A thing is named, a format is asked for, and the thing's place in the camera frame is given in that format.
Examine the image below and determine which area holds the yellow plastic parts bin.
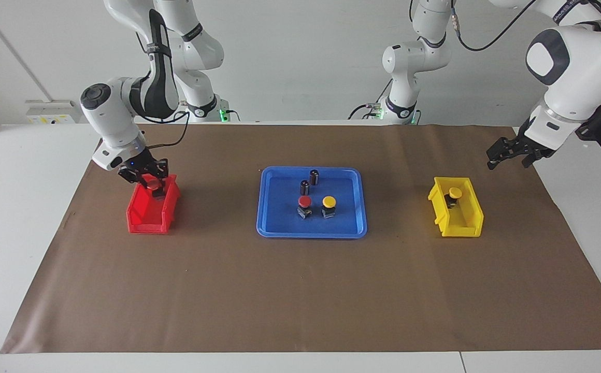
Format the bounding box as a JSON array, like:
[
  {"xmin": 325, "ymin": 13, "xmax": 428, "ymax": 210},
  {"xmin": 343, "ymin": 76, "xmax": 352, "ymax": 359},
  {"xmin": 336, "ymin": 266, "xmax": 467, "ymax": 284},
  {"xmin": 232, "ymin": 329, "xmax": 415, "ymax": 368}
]
[{"xmin": 427, "ymin": 177, "xmax": 484, "ymax": 238}]

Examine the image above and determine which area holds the white wall cable conduit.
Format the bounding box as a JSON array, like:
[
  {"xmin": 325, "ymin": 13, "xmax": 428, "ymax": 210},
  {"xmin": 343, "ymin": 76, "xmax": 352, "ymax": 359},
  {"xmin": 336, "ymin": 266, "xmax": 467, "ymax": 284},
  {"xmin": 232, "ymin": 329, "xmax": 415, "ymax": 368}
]
[{"xmin": 0, "ymin": 0, "xmax": 52, "ymax": 103}]

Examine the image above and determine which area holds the black left arm base cable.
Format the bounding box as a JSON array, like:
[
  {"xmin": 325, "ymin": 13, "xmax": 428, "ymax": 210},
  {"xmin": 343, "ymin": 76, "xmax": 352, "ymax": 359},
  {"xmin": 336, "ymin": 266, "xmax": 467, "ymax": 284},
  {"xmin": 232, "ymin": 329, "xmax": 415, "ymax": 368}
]
[{"xmin": 347, "ymin": 78, "xmax": 392, "ymax": 121}]

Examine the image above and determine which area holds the red plastic parts bin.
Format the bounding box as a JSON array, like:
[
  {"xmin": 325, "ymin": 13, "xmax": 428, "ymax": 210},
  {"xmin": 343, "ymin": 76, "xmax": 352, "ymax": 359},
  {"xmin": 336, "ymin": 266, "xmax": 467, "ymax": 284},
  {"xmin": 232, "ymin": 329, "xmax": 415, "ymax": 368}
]
[{"xmin": 126, "ymin": 174, "xmax": 181, "ymax": 235}]

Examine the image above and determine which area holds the blue plastic tray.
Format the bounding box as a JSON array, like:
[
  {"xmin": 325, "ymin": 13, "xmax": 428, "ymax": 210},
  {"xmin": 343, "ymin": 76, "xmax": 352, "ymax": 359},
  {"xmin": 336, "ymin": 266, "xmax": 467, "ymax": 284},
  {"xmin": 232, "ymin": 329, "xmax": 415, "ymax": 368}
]
[{"xmin": 256, "ymin": 166, "xmax": 368, "ymax": 239}]

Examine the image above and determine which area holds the brown paper table mat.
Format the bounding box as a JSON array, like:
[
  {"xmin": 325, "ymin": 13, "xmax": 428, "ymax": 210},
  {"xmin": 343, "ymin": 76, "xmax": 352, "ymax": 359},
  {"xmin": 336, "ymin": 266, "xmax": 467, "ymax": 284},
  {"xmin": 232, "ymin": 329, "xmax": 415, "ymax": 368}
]
[{"xmin": 0, "ymin": 123, "xmax": 601, "ymax": 354}]

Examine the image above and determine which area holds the black stand pole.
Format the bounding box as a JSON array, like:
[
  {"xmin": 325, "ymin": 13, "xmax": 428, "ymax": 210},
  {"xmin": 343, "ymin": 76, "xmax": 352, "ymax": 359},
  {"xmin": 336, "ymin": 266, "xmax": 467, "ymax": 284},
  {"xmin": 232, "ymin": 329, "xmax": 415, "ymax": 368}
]
[{"xmin": 575, "ymin": 122, "xmax": 601, "ymax": 141}]

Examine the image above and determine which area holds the white wall socket box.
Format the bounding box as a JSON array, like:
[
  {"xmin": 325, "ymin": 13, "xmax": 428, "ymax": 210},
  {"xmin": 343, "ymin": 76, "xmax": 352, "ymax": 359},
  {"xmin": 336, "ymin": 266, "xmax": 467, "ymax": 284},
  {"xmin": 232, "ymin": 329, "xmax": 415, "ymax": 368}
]
[{"xmin": 25, "ymin": 100, "xmax": 86, "ymax": 125}]

